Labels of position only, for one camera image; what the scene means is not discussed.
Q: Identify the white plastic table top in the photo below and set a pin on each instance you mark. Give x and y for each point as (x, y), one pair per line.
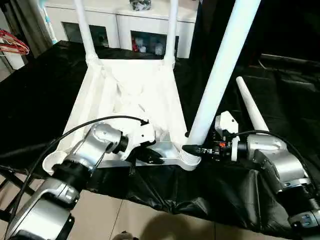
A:
(137, 87)

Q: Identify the white plastic table leg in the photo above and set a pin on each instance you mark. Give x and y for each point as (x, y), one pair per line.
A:
(251, 105)
(85, 30)
(171, 30)
(220, 70)

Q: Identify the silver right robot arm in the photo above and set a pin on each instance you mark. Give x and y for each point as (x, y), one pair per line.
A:
(280, 160)

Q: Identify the small white jar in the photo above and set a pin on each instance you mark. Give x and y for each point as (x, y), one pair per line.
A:
(143, 49)

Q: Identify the red box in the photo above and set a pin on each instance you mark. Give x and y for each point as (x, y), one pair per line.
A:
(135, 45)

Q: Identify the black horizontal bar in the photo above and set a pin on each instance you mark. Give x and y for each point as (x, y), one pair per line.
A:
(287, 59)

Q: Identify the black plastic mat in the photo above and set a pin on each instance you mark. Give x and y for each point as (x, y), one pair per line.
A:
(37, 100)

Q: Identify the white glass-door cabinet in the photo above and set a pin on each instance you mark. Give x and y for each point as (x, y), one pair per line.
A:
(120, 20)

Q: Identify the dark furniture with brass label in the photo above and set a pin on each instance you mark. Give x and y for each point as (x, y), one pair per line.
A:
(287, 25)

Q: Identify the dark patterned bundle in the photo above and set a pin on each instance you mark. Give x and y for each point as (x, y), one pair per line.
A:
(140, 5)

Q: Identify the grey curtain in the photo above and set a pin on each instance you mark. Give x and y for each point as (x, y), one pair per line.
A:
(27, 27)

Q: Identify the red orange clothes hangers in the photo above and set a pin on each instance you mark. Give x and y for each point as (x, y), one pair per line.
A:
(12, 42)

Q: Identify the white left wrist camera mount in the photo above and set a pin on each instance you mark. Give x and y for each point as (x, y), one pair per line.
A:
(140, 135)

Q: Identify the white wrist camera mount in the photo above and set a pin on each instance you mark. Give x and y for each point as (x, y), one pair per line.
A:
(225, 122)
(140, 135)

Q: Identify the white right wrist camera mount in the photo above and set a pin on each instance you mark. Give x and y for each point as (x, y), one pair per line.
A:
(225, 122)

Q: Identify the black folding table frame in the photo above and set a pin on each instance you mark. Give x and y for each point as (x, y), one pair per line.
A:
(15, 180)

